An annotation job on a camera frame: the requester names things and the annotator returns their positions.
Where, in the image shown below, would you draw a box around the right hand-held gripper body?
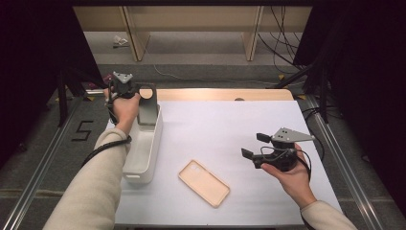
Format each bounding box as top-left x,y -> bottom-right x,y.
252,126 -> 315,173

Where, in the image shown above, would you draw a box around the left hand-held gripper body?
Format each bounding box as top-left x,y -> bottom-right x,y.
106,71 -> 140,100

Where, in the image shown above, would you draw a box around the beige phone case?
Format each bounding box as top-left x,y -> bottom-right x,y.
177,159 -> 231,209

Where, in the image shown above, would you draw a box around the white plastic storage box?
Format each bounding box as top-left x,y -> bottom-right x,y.
122,103 -> 164,185

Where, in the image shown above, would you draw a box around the person's left hand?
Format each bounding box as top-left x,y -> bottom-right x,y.
103,89 -> 142,136

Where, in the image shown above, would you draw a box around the person's right hand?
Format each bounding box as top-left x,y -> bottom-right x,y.
260,143 -> 318,209

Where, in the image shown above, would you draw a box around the white table sheet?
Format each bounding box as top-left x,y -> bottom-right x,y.
114,100 -> 343,226

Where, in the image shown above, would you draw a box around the crumpled white paper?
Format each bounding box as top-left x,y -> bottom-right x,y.
112,34 -> 129,49

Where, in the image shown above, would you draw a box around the black metal stand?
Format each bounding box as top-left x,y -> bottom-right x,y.
276,63 -> 329,124
56,65 -> 106,127

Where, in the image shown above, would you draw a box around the wooden shelf unit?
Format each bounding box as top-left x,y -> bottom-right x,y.
72,5 -> 313,62

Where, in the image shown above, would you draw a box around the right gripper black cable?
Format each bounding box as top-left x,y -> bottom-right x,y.
259,145 -> 313,181

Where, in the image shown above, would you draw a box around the white floor cable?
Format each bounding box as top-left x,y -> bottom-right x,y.
152,64 -> 276,86

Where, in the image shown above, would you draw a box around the metal floor rail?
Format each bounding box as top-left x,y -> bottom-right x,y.
305,95 -> 384,230
0,95 -> 84,230

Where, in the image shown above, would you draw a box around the black floor cables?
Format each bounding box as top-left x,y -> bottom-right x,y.
258,5 -> 307,76

